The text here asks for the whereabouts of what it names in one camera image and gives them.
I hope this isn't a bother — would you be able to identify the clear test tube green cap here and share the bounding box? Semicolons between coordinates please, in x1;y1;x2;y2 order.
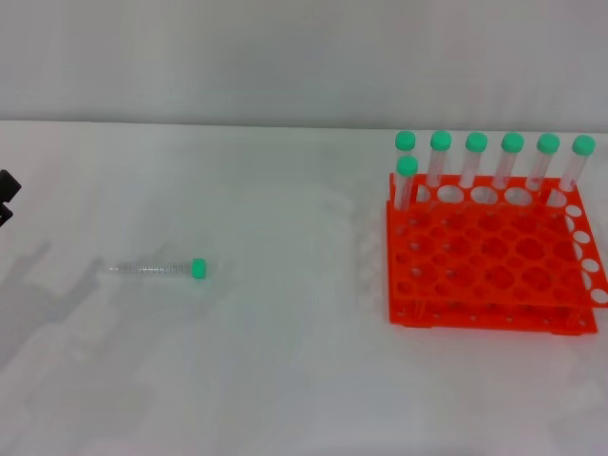
459;131;489;190
491;131;525;190
396;155;420;213
426;130;452;189
393;130;418;191
524;132;561;191
558;134;597;194
107;257;208;281

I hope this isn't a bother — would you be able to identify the orange plastic test tube rack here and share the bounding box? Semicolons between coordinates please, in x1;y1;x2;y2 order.
385;171;608;337

